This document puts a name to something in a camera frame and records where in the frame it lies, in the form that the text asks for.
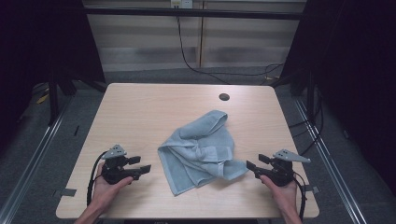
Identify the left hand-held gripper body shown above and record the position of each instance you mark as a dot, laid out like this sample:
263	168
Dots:
112	169

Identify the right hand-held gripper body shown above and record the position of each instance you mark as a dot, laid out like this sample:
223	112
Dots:
281	171

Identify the person's left hand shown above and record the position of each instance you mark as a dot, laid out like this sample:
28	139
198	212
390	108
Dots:
105	191

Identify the person's right hand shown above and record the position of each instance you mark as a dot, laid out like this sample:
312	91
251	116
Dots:
283	194

